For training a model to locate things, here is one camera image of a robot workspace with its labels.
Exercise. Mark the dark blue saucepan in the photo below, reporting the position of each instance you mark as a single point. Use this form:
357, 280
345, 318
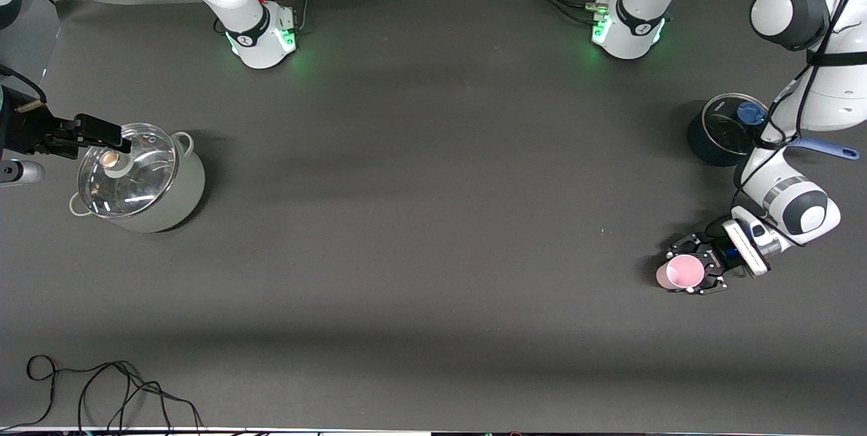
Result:
701, 148

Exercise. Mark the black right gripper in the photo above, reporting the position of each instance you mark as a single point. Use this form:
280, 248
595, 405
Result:
28, 131

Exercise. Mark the glass lid with blue knob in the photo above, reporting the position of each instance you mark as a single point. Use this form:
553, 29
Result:
725, 121

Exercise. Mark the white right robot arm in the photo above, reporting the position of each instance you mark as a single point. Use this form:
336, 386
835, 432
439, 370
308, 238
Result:
237, 16

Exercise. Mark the pink plastic cup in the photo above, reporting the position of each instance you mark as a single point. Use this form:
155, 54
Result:
683, 272

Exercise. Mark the pale green cooking pot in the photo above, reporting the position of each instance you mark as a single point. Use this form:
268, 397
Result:
184, 199

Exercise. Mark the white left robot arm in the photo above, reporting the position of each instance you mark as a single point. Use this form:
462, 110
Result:
792, 9

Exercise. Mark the glass lid with beige knob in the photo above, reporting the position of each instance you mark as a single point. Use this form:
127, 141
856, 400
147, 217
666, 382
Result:
139, 179

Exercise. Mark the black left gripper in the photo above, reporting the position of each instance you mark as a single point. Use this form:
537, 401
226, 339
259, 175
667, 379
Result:
719, 256

